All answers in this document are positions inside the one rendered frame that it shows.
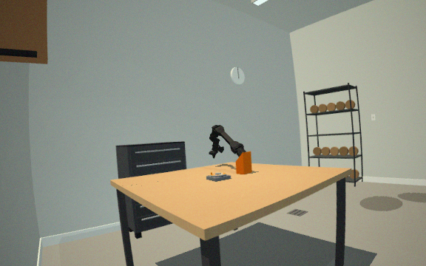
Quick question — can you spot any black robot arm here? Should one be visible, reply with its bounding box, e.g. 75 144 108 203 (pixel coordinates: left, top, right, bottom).
209 125 246 157

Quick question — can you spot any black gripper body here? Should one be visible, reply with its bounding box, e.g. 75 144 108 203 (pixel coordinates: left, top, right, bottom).
209 144 219 156

